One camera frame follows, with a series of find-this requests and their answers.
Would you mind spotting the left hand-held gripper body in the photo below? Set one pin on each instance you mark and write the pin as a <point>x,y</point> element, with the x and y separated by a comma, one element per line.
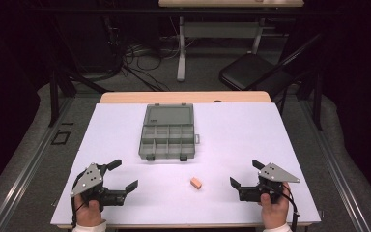
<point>88,180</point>

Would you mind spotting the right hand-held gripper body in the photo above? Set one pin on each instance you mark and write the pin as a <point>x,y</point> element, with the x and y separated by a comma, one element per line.
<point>275,174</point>

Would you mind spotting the person's left hand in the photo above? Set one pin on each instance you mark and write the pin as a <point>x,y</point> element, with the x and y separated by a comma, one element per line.
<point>88,214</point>

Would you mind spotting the person's right hand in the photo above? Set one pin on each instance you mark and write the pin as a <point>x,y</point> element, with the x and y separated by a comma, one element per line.
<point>275,214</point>

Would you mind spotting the white table cover sheet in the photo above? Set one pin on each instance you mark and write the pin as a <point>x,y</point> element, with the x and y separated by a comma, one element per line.
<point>238,141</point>

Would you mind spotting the small orange block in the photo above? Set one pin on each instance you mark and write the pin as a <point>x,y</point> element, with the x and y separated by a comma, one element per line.
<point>196,183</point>

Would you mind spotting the person's left white sleeve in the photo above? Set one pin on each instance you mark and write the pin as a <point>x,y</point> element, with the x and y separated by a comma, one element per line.
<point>90,227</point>

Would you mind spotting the person's white sleeve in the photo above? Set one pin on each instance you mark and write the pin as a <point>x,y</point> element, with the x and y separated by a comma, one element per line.
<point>277,228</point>
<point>90,227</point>

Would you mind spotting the person's right white sleeve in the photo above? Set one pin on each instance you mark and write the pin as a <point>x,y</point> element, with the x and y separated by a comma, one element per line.
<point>277,228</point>

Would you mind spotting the grey plastic organizer box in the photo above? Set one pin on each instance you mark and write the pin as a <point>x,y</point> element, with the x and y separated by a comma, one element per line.
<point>168,129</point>

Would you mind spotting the black metal stand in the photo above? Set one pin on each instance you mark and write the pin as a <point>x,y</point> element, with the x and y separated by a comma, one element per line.
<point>317,100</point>
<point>61,87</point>

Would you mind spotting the black folding chair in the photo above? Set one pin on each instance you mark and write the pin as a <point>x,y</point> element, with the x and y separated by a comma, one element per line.
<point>254,72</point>

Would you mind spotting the white-framed wooden desk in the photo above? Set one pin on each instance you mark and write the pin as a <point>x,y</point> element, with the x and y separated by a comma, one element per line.
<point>219,30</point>

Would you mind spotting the metal floor rail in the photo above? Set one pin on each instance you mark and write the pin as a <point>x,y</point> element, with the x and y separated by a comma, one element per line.
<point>25,167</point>
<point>335,167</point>

